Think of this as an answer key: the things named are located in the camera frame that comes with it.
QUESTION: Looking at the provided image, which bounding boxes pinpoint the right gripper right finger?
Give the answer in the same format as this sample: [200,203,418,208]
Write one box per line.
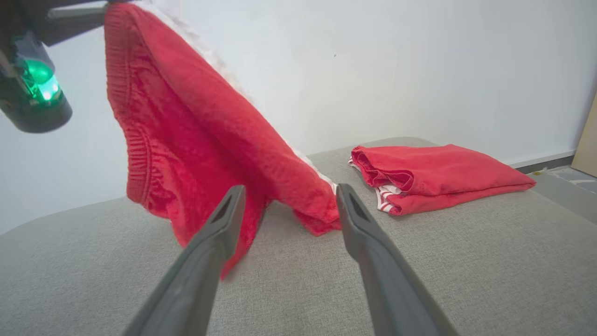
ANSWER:
[336,183,460,336]

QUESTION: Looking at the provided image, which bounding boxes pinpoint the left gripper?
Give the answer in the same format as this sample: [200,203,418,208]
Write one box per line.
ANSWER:
[0,0,108,133]

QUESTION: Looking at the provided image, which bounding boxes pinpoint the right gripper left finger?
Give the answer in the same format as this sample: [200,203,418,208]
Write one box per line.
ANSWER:
[122,185,247,336]

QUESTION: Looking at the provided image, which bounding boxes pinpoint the red and white shirt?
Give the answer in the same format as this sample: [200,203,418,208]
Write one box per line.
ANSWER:
[349,144,537,216]

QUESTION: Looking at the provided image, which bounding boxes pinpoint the red shorts with white trim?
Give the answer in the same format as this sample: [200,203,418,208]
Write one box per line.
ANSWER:
[104,2,342,280]

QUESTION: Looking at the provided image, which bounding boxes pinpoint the wooden board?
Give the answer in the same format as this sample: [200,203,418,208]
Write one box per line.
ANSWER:
[571,92,597,178]

